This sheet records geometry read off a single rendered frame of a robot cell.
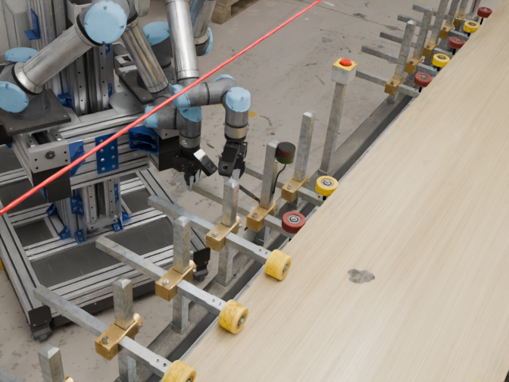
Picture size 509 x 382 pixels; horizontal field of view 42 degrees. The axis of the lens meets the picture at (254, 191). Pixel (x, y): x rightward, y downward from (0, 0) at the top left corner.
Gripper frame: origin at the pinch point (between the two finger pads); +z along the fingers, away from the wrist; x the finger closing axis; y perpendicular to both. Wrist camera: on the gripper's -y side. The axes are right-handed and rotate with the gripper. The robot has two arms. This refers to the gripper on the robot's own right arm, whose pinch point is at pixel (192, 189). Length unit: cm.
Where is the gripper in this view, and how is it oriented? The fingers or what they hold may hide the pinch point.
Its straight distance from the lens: 245.5
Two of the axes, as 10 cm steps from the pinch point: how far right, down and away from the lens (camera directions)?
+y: -8.5, -3.9, 3.6
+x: -5.3, 5.0, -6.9
